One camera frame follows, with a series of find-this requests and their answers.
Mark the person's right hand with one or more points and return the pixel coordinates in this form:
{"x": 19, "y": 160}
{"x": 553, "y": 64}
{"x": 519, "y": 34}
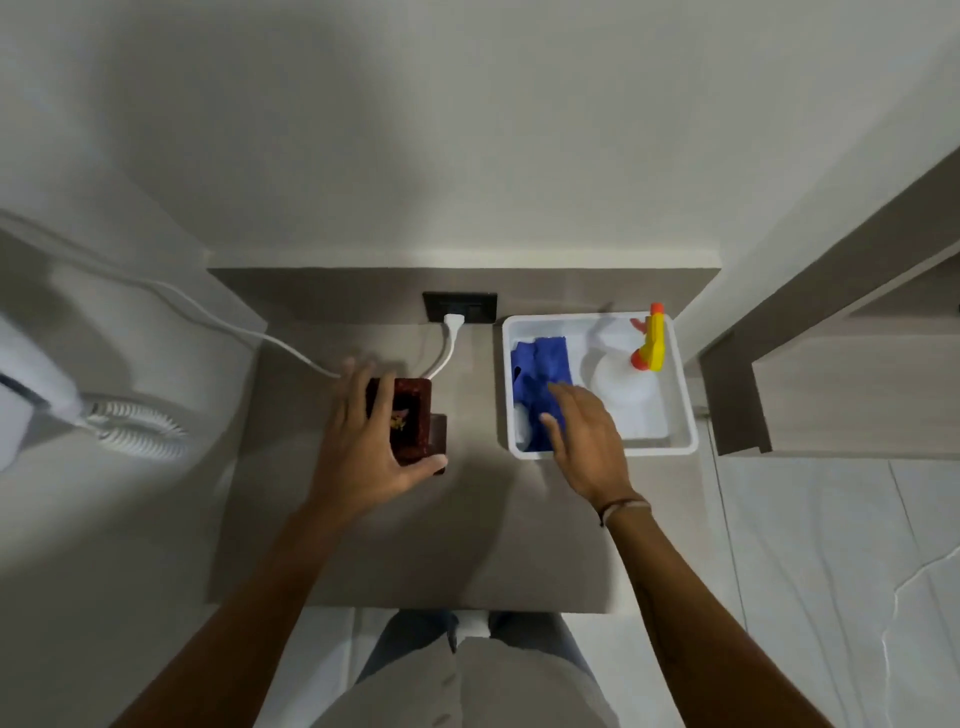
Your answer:
{"x": 596, "y": 457}

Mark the person's left hand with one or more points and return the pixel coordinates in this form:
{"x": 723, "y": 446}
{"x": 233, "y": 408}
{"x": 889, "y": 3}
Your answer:
{"x": 356, "y": 457}

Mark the person's left thumb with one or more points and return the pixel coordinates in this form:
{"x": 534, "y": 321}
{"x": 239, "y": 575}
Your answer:
{"x": 424, "y": 469}

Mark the person's left middle finger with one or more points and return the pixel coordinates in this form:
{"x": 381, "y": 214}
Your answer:
{"x": 365, "y": 394}

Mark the person's right thumb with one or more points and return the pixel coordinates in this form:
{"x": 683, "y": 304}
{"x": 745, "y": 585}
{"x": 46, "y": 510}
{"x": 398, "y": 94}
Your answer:
{"x": 551, "y": 431}

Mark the dark red square box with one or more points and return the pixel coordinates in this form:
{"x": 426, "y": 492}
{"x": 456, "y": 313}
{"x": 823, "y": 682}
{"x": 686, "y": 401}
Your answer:
{"x": 416, "y": 427}

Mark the person's right forearm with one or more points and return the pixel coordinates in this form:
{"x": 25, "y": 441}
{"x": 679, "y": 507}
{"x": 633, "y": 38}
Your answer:
{"x": 697, "y": 630}

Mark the person's left forearm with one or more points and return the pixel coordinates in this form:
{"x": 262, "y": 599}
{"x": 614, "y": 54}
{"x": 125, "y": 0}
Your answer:
{"x": 247, "y": 622}

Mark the small yellow items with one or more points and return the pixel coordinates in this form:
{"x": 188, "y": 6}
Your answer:
{"x": 399, "y": 421}

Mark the blue cloth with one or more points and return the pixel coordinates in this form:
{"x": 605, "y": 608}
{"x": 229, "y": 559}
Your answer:
{"x": 536, "y": 371}

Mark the white spray bottle yellow trigger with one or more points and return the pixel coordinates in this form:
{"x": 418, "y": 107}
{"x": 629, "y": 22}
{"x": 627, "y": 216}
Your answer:
{"x": 626, "y": 390}

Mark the white plastic tray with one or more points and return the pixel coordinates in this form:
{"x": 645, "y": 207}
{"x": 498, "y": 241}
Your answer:
{"x": 679, "y": 390}

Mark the beige shirt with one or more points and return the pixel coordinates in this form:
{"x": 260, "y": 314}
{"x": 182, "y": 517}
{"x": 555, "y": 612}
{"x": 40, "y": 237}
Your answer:
{"x": 465, "y": 686}

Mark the white hair dryer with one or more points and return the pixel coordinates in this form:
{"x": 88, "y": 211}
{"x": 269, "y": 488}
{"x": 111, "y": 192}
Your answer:
{"x": 34, "y": 382}

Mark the black wall socket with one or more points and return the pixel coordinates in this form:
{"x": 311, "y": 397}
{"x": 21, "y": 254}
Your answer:
{"x": 480, "y": 306}

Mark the brown wooden furniture frame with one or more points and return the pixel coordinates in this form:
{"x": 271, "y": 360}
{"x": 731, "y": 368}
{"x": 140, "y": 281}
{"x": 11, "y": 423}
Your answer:
{"x": 840, "y": 375}

